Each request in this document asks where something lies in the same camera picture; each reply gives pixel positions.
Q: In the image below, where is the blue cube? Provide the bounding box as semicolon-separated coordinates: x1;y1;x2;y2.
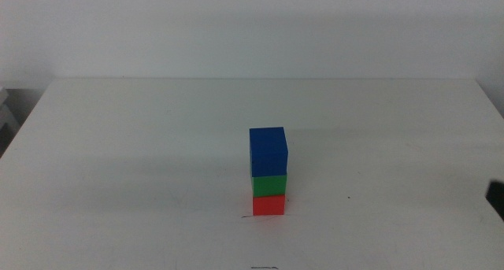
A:
248;126;289;178

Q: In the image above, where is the green cube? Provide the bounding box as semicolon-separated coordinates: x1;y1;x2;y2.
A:
250;173;288;198

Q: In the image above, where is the red cube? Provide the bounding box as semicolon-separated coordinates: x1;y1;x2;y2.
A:
252;194;286;216

